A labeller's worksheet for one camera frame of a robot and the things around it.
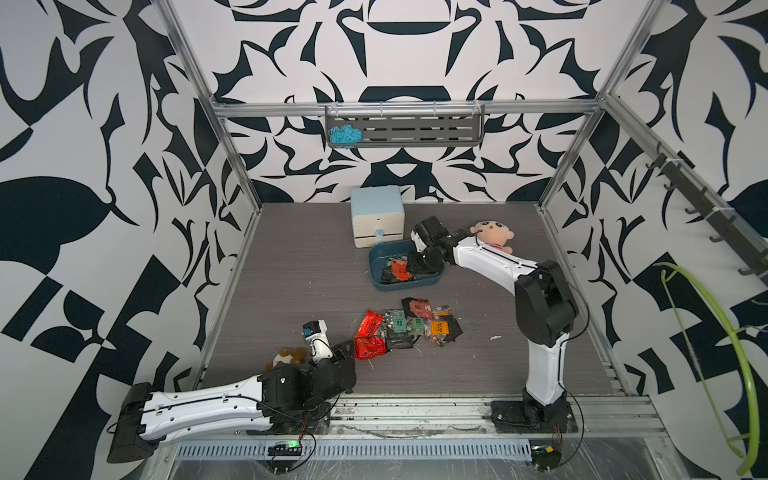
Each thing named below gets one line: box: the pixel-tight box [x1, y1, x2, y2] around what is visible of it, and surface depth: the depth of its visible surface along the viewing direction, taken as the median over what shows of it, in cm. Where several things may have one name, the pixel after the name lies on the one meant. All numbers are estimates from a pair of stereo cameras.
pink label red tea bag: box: [409, 298, 433, 321], surface depth 93 cm
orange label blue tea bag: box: [429, 305, 463, 347], surface depth 90 cm
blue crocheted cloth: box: [328, 124, 363, 150], surface depth 93 cm
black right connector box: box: [531, 445, 562, 472], surface depth 73 cm
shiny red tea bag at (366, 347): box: [352, 336, 387, 360], surface depth 85 cm
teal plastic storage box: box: [368, 240, 446, 292], surface depth 101 cm
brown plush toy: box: [264, 347, 308, 371], surface depth 83 cm
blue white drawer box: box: [350, 184, 405, 248], surface depth 102 cm
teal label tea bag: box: [382, 308, 426, 351], surface depth 88 cm
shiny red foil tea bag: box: [353, 309, 384, 339], surface depth 89 cm
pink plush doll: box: [469, 220, 514, 254], surface depth 104 cm
